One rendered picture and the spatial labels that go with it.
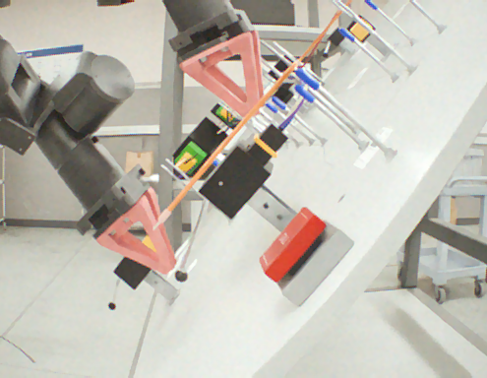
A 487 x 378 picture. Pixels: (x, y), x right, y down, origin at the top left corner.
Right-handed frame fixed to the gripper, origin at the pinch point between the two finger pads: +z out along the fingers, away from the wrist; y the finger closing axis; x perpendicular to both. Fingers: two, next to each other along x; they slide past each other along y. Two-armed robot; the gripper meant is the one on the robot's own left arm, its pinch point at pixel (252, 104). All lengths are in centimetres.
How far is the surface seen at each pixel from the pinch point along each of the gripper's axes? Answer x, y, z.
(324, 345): 14, 44, 47
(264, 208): 3.2, -0.7, 9.0
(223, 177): 5.0, -1.9, 4.6
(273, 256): 0.3, -19.9, 7.8
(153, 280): 28.8, 28.9, 18.7
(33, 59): 328, 705, -148
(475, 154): -84, 381, 127
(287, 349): 1.2, -25.1, 12.6
